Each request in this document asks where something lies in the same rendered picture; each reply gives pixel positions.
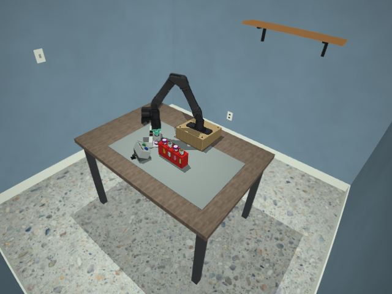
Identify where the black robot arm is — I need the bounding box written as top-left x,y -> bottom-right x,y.
141,73 -> 213,135

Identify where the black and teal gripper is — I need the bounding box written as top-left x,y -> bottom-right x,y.
152,118 -> 161,136

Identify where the pale grey flat mat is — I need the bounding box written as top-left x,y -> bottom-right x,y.
109,121 -> 245,210

